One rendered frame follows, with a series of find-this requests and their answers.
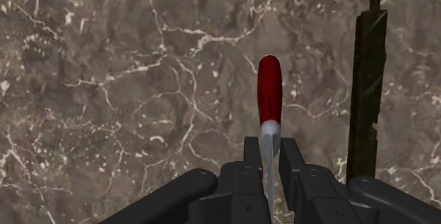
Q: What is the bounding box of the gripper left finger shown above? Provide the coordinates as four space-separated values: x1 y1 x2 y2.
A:
98 136 271 224

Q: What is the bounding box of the red-handled knife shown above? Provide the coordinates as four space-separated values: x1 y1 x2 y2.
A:
257 54 283 224

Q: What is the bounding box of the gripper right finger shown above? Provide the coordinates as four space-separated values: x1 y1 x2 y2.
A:
278 137 441 224

